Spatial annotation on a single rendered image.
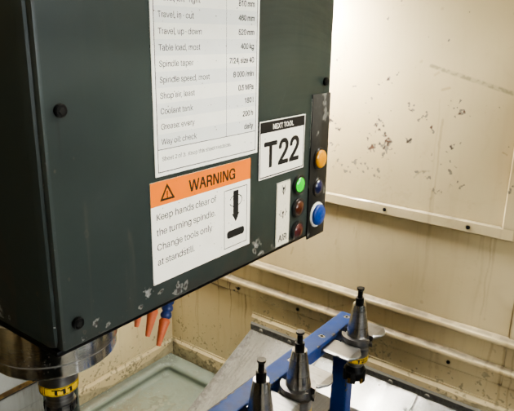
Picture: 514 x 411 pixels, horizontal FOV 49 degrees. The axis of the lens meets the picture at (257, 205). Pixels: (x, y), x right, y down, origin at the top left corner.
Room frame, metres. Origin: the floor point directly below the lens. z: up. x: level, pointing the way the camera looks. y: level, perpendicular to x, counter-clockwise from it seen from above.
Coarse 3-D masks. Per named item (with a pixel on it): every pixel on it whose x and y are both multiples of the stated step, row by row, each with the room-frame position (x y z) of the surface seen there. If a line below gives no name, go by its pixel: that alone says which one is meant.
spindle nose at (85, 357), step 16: (0, 336) 0.58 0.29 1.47; (16, 336) 0.57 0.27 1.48; (112, 336) 0.64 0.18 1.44; (0, 352) 0.58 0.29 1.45; (16, 352) 0.57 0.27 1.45; (32, 352) 0.57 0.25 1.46; (80, 352) 0.59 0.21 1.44; (96, 352) 0.61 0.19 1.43; (0, 368) 0.59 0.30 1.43; (16, 368) 0.58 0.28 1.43; (32, 368) 0.57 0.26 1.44; (48, 368) 0.58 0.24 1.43; (64, 368) 0.58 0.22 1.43; (80, 368) 0.59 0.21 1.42
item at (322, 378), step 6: (312, 366) 0.93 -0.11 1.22; (312, 372) 0.91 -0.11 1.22; (318, 372) 0.91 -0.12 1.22; (324, 372) 0.91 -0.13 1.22; (318, 378) 0.89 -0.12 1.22; (324, 378) 0.89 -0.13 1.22; (330, 378) 0.89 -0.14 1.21; (318, 384) 0.87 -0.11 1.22; (324, 384) 0.87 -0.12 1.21; (330, 384) 0.88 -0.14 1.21
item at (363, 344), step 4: (344, 332) 1.04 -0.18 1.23; (368, 332) 1.04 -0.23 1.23; (344, 336) 1.02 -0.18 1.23; (368, 336) 1.02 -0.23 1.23; (372, 336) 1.02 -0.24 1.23; (344, 340) 1.02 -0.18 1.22; (348, 340) 1.01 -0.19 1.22; (352, 340) 1.01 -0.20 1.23; (356, 340) 1.01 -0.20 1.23; (360, 340) 1.01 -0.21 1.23; (364, 340) 1.01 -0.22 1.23; (368, 340) 1.01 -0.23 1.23; (372, 340) 1.02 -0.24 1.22; (348, 344) 1.01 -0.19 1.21; (352, 344) 1.00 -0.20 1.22; (356, 344) 1.00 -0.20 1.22; (360, 344) 1.00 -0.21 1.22; (364, 344) 1.00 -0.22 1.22; (368, 344) 1.01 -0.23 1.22; (360, 348) 1.00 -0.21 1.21; (364, 348) 1.01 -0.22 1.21; (368, 348) 1.01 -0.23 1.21
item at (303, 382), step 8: (296, 352) 0.85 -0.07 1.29; (304, 352) 0.85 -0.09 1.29; (296, 360) 0.84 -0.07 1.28; (304, 360) 0.84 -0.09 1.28; (288, 368) 0.86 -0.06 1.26; (296, 368) 0.84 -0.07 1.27; (304, 368) 0.84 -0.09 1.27; (288, 376) 0.85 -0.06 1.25; (296, 376) 0.84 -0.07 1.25; (304, 376) 0.84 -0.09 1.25; (288, 384) 0.84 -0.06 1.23; (296, 384) 0.84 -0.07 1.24; (304, 384) 0.84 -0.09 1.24
